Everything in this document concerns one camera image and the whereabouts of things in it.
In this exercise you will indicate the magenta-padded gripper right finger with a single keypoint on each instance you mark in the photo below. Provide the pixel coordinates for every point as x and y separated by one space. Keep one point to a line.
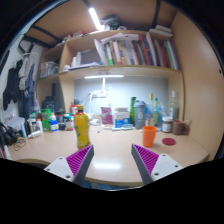
146 160

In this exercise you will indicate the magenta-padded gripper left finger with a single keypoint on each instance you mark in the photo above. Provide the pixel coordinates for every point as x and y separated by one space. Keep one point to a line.
77 160

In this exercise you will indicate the yellow drink bottle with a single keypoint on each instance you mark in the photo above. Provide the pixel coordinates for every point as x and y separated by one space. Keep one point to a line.
81 130

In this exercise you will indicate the orange plastic cup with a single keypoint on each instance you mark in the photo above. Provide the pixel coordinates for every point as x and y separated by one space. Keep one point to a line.
149 136

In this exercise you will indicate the flat round red coaster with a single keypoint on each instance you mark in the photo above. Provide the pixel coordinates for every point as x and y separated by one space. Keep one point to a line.
169 141

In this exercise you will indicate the brown pill bottle green cap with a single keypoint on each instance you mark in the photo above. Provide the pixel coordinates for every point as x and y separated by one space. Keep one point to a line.
69 124

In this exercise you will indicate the brown jar with white lid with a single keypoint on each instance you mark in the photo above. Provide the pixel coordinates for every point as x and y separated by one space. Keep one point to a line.
166 125

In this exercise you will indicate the grey hairbrush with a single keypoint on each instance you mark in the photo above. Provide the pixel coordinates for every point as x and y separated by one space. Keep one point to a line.
121 127

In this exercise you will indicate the white jar with blue lid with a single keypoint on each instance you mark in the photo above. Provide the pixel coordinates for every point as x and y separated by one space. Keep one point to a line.
54 126

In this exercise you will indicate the brown ceramic mug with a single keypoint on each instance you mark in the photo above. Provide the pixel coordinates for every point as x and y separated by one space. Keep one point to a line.
178 127

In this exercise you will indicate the grey shaker bottle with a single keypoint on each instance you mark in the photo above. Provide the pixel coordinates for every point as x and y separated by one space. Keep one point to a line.
139 115

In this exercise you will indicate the glass bottle with green cap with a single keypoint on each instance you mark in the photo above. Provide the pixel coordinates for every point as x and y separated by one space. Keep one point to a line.
156 113

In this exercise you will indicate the blue and white carton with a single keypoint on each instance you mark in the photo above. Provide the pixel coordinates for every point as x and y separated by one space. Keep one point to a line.
121 118

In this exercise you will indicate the red and white canister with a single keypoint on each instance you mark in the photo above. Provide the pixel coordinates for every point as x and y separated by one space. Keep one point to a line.
74 110

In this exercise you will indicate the white bottle with orange cap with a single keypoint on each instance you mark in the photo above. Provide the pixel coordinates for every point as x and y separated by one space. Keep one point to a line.
39 126

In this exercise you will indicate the green plastic bottle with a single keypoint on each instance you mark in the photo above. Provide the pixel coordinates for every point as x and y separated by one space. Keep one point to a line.
132 110

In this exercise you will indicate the green plastic container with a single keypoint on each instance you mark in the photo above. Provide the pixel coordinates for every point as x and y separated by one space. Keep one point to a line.
45 116

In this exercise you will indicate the clear glass bottle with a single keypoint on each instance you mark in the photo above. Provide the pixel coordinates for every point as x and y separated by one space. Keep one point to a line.
174 108

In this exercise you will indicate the under-shelf light bar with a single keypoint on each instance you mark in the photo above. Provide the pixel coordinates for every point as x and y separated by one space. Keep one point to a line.
104 76

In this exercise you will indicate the wooden shelf unit with books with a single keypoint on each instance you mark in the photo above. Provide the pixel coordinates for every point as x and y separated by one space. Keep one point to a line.
120 70

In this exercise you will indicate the hanging clothes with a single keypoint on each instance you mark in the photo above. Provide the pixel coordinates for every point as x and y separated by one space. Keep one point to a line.
18 83

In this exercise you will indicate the ceiling light tube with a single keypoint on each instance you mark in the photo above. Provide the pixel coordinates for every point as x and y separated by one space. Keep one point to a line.
94 18

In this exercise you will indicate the white wall power socket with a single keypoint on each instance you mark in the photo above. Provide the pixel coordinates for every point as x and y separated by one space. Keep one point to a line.
100 93

